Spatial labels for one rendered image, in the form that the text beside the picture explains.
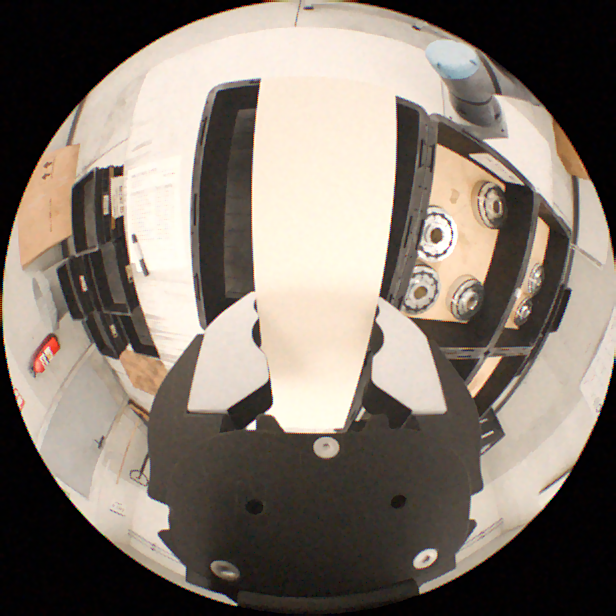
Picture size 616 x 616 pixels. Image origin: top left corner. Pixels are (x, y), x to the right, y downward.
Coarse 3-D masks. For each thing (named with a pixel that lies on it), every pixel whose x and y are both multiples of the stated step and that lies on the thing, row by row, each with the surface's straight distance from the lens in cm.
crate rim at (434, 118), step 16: (432, 128) 34; (464, 128) 38; (432, 144) 33; (480, 144) 40; (432, 160) 32; (432, 176) 32; (416, 224) 31; (416, 240) 31; (528, 240) 51; (416, 256) 32; (400, 288) 33; (512, 288) 51; (400, 304) 34; (448, 352) 46; (464, 352) 50; (480, 352) 54
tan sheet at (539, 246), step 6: (540, 222) 76; (540, 228) 76; (546, 228) 81; (540, 234) 77; (546, 234) 81; (540, 240) 77; (546, 240) 82; (534, 246) 74; (540, 246) 78; (534, 252) 74; (540, 252) 78; (534, 258) 75; (540, 258) 79; (522, 288) 74; (528, 294) 79; (510, 324) 78
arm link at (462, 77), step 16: (432, 48) 51; (448, 48) 50; (464, 48) 50; (432, 64) 49; (448, 64) 46; (464, 64) 46; (480, 64) 48; (448, 80) 50; (464, 80) 48; (480, 80) 49; (496, 80) 49; (464, 96) 54; (480, 96) 53
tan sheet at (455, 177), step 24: (456, 168) 47; (480, 168) 52; (432, 192) 43; (456, 192) 47; (456, 216) 47; (456, 240) 48; (480, 240) 52; (432, 264) 46; (456, 264) 49; (480, 264) 54; (432, 312) 51
